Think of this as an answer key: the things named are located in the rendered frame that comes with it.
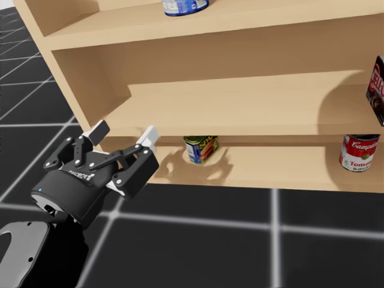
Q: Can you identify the blue flat can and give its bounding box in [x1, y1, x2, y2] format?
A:
[161, 0, 210, 17]

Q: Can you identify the red and white carton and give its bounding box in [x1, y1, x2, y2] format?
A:
[365, 55, 384, 127]

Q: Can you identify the green and blue rectangular can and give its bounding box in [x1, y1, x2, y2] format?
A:
[183, 135, 220, 164]

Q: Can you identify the red and white can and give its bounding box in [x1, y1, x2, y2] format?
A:
[339, 133, 381, 172]

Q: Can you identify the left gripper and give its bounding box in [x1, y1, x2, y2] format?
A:
[29, 119, 160, 230]

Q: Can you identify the pale wooden shelf unit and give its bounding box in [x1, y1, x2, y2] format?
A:
[13, 0, 384, 194]

